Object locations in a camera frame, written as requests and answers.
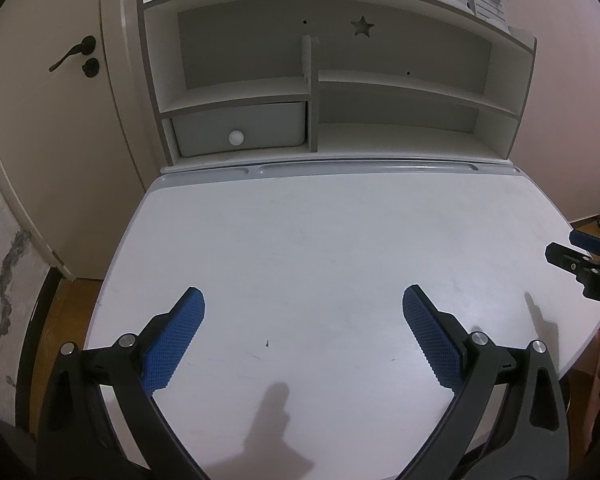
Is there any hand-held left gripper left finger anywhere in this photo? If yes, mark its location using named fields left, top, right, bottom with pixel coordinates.
left=35, top=287, right=206, bottom=480

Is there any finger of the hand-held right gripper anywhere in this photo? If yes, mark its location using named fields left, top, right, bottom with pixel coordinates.
left=545, top=242, right=596, bottom=283
left=569, top=230, right=600, bottom=256

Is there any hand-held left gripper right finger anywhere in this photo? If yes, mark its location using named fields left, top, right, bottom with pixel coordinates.
left=395, top=285, right=571, bottom=480

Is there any white room door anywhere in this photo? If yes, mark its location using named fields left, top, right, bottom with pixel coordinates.
left=0, top=0, right=171, bottom=281

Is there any grey drawer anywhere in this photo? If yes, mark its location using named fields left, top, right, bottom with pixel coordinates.
left=172, top=101, right=307, bottom=157

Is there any white desk shelf hutch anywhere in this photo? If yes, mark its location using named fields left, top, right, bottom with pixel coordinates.
left=137, top=0, right=537, bottom=168

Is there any dark door handle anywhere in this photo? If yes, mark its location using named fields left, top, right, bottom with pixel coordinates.
left=48, top=36, right=97, bottom=72

